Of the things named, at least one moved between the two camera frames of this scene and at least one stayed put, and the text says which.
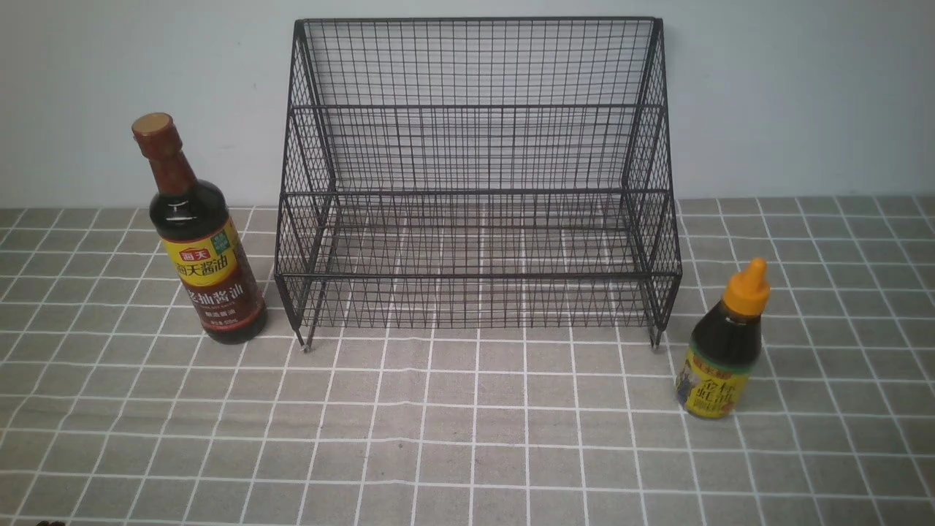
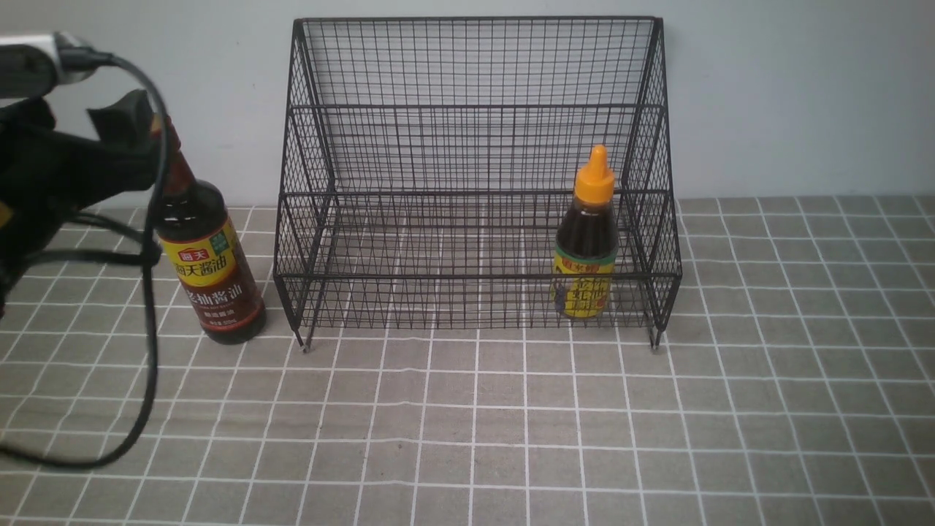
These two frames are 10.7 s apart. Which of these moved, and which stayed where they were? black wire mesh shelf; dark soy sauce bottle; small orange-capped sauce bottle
Moved: small orange-capped sauce bottle
Stayed: dark soy sauce bottle; black wire mesh shelf
